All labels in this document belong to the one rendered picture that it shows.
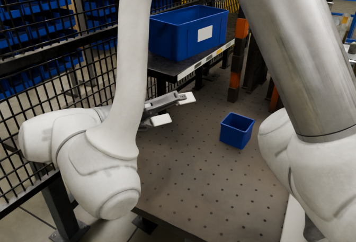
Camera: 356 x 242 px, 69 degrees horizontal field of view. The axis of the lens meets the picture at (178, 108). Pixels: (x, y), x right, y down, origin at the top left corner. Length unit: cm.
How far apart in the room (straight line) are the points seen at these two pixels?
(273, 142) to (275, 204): 38
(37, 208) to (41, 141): 139
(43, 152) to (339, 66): 51
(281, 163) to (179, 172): 47
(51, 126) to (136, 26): 26
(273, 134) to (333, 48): 25
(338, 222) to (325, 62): 21
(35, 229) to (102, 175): 142
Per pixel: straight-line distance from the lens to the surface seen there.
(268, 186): 97
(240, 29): 121
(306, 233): 73
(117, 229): 169
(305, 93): 39
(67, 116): 58
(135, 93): 45
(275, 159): 59
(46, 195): 145
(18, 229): 189
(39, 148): 57
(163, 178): 94
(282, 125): 58
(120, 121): 45
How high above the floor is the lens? 140
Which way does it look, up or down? 33 degrees down
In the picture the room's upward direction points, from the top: straight up
